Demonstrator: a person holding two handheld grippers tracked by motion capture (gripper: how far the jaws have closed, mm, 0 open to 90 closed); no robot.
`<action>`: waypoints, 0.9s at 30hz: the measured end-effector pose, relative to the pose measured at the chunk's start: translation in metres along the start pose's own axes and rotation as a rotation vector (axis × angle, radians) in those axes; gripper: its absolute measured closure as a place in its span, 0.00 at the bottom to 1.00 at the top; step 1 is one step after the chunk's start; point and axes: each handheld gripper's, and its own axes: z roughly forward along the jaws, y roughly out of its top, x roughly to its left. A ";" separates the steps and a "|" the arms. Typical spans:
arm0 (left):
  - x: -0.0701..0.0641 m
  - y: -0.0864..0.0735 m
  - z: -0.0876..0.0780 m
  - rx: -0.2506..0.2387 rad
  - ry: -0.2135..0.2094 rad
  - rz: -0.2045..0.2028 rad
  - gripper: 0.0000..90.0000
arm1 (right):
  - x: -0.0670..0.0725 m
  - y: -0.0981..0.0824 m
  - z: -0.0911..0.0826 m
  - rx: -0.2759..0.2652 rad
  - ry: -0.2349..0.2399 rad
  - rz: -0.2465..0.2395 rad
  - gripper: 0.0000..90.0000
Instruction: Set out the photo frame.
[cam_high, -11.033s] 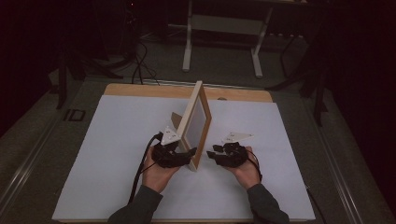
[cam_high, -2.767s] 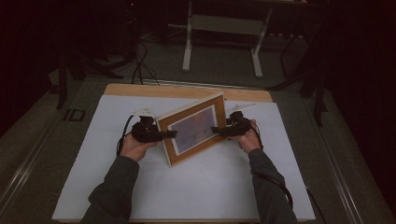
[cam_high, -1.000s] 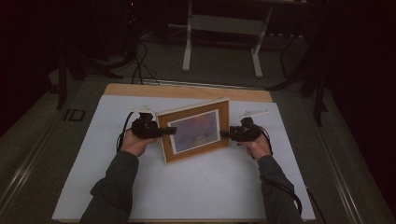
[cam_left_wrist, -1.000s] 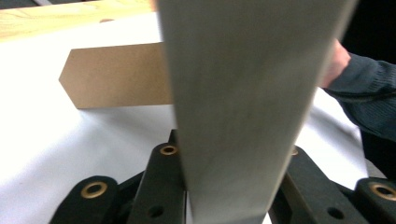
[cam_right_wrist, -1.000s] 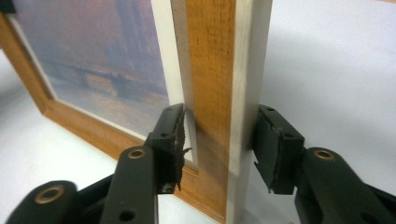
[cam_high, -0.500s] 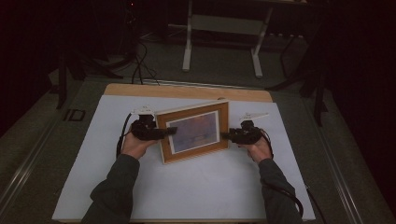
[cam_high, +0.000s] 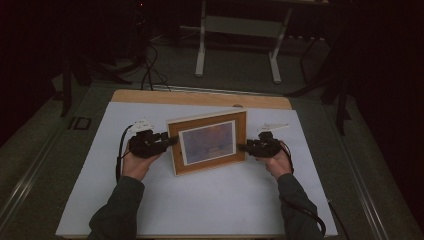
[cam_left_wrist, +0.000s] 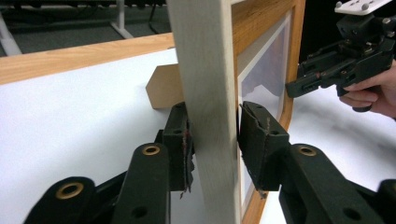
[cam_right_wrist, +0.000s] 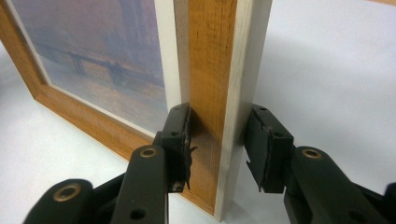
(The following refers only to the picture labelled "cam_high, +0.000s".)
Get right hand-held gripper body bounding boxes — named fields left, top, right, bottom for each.
left=252, top=122, right=290, bottom=158

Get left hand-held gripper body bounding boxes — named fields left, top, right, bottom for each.
left=127, top=118, right=165, bottom=159

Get wooden picture frame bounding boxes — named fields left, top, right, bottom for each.
left=165, top=108, right=248, bottom=177

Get person's left hand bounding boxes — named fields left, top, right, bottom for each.
left=121, top=141, right=162, bottom=182

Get person's right hand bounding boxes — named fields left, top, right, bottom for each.
left=258, top=148, right=295, bottom=182

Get white table mat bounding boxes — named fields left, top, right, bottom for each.
left=55, top=101, right=338, bottom=237

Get black floor socket plate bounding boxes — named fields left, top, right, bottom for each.
left=67, top=116, right=93, bottom=131

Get black metal stand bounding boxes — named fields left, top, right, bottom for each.
left=284, top=33, right=353, bottom=136
left=59, top=49, right=133, bottom=118

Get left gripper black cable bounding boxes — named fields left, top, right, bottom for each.
left=115, top=124, right=135, bottom=184

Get black floor cables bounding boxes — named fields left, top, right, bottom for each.
left=139, top=41, right=172, bottom=92

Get thin black cable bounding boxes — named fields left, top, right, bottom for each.
left=327, top=196, right=352, bottom=240

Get metal floor rail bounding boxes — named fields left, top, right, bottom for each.
left=0, top=126, right=66, bottom=229
left=328, top=109, right=392, bottom=240

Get white metal table frame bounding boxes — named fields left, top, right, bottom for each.
left=194, top=0, right=294, bottom=85

